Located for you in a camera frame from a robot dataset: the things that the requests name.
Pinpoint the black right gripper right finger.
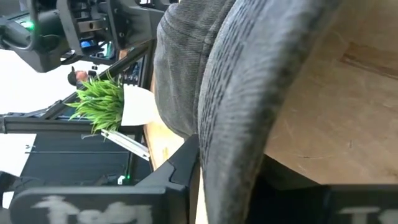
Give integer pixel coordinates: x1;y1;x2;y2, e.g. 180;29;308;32
248;155;398;224

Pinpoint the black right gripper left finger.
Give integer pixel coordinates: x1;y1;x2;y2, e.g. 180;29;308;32
9;134;201;224

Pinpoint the dark grey cap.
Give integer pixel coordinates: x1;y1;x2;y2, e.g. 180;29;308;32
154;0;343;224

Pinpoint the person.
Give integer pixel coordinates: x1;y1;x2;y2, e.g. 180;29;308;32
67;65;98;88

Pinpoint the green plant in white pot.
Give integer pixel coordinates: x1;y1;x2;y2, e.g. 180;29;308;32
66;72;160;134

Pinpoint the silver metal rail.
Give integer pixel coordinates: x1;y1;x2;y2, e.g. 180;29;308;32
100;128;151;162

